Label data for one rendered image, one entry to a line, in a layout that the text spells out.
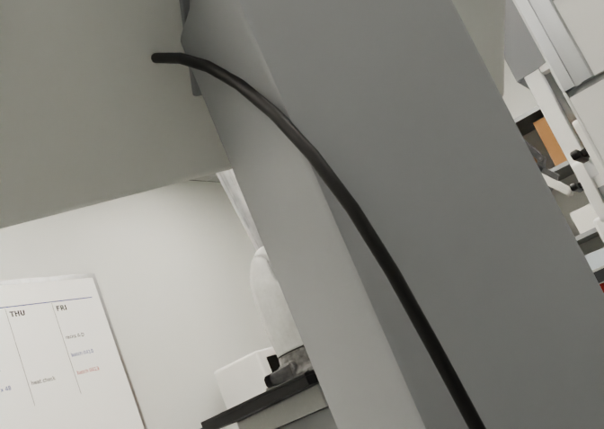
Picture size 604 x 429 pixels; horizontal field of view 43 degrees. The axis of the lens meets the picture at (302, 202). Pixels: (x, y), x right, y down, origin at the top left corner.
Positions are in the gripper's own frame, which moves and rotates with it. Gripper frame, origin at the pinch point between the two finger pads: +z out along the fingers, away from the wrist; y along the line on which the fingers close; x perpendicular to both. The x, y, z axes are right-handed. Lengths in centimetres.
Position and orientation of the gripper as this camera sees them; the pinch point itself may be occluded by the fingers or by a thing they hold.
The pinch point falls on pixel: (555, 183)
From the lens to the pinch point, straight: 152.5
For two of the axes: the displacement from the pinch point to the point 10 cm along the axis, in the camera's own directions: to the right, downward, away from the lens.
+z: 7.5, 4.7, -4.6
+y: 4.2, -8.8, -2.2
